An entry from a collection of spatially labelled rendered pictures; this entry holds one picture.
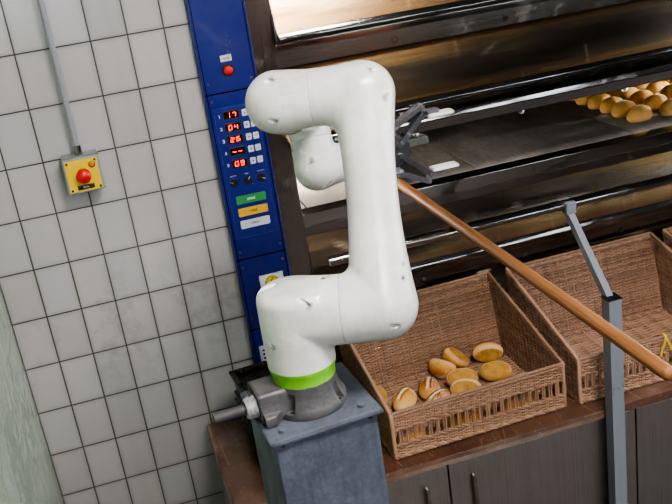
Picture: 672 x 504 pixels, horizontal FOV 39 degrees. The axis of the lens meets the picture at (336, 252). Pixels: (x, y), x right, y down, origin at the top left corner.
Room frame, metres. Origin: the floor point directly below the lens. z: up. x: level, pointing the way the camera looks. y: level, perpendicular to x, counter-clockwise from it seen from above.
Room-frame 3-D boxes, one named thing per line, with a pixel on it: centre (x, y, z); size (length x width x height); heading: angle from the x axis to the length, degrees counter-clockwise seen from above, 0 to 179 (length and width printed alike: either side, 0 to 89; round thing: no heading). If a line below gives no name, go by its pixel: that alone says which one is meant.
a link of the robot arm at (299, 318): (1.58, 0.08, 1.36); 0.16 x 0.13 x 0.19; 84
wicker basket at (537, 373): (2.54, -0.28, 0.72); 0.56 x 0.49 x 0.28; 105
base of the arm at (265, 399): (1.56, 0.15, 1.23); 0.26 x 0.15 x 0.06; 108
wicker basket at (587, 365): (2.67, -0.86, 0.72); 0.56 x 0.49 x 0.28; 103
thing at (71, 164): (2.54, 0.66, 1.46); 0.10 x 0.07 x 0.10; 103
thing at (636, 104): (3.50, -1.25, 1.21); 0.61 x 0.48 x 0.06; 13
